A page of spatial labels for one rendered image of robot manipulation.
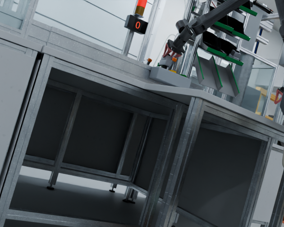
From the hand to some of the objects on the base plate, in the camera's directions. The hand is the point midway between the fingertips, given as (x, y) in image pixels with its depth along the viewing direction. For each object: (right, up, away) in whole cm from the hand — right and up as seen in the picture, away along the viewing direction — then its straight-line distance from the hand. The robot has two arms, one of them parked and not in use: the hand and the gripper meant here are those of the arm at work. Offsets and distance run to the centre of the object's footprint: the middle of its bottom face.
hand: (167, 57), depth 221 cm
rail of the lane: (-20, -15, -28) cm, 38 cm away
